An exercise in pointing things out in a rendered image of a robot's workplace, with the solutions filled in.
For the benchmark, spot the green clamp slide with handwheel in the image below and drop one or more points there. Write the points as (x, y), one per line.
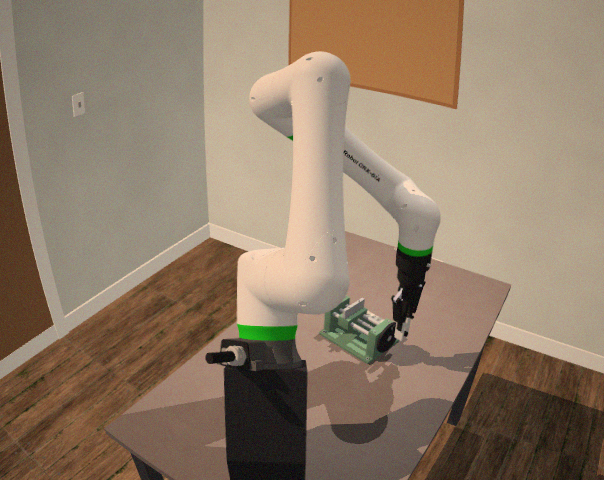
(357, 342)

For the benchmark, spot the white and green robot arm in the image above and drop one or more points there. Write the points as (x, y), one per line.
(312, 276)

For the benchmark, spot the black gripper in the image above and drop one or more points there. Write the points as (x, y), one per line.
(406, 291)

